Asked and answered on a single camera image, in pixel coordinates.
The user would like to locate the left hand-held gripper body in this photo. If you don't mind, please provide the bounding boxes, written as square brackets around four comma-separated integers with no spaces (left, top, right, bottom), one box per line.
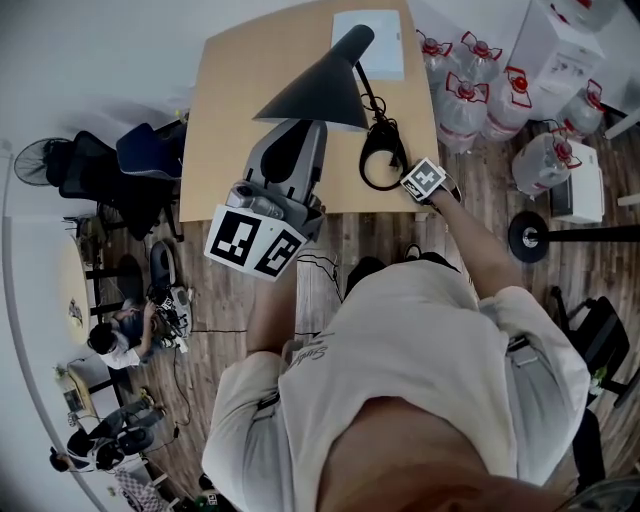
[203,169,327,284]

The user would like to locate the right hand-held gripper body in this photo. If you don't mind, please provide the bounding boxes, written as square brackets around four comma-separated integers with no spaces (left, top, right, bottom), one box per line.
[399,156,464,204]

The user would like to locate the black desk lamp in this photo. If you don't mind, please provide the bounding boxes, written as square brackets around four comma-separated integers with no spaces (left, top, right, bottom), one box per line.
[252,23,412,192]

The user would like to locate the person's right forearm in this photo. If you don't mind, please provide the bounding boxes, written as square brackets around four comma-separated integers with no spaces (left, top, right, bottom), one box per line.
[428,191,527,304]

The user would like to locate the person's left forearm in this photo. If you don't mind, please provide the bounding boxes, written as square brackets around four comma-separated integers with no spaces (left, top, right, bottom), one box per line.
[244,268,302,357]

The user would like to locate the light wooden table white legs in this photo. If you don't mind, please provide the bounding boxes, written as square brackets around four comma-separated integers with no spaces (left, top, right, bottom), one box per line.
[178,0,441,224]

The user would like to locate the group of clear water jugs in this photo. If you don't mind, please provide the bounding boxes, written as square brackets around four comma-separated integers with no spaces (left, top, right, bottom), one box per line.
[415,0,622,199]

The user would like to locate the blue padded chair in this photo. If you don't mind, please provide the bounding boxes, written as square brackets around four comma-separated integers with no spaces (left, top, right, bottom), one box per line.
[115,122,187,180]

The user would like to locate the person's black trousers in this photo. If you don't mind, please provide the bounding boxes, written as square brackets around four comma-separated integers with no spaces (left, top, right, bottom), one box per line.
[344,252,462,302]

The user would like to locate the black pole stand round base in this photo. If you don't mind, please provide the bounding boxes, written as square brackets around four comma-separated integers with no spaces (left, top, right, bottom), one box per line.
[507,209,640,264]

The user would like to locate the flat white box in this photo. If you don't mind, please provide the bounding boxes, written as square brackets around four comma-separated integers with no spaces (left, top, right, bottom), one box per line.
[331,9,406,82]

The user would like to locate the black mesh office chair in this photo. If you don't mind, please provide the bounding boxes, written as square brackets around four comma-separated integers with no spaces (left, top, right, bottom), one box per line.
[58,130,184,243]

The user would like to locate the small white appliance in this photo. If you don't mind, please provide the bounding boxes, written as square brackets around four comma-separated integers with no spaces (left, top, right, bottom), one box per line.
[549,142,607,225]

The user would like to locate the person's white shirt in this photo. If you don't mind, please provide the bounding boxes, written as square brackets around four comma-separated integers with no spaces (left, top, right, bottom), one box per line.
[201,259,592,512]

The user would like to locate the round beige table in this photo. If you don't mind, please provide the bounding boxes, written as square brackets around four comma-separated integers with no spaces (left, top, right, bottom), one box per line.
[55,235,92,347]

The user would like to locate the large white carton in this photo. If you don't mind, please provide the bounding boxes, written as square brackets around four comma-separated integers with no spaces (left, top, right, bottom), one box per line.
[506,0,604,122]

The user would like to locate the black floor fan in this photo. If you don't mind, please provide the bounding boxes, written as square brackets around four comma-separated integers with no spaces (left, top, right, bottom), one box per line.
[13,136,77,189]

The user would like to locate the black reclined office chair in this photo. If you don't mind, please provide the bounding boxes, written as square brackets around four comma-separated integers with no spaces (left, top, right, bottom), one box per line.
[549,284,640,407]

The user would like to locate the person's neck and chin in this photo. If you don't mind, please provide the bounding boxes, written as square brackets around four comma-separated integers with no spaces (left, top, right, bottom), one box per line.
[319,395,571,512]

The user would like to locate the person's eyeglasses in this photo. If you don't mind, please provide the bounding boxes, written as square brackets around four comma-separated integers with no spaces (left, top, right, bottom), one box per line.
[569,474,640,512]

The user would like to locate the black floor cable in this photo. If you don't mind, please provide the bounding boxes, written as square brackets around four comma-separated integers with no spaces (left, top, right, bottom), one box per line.
[189,251,347,337]

